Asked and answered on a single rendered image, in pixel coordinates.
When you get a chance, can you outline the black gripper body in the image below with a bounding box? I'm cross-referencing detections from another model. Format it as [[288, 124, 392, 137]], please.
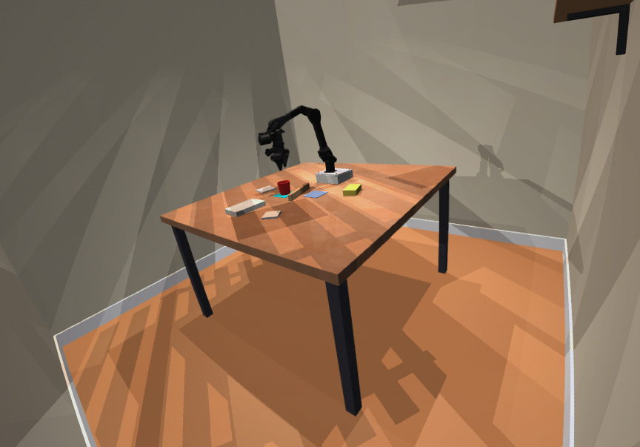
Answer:
[[270, 142, 289, 161]]

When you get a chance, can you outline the red cup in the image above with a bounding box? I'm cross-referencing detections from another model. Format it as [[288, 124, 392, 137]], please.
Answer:
[[277, 180, 290, 195]]

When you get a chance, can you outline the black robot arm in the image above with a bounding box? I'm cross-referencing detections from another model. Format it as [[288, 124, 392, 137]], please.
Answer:
[[258, 106, 337, 173]]

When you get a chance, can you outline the yellow rectangular block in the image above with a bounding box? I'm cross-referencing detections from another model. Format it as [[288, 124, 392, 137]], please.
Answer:
[[343, 184, 362, 196]]

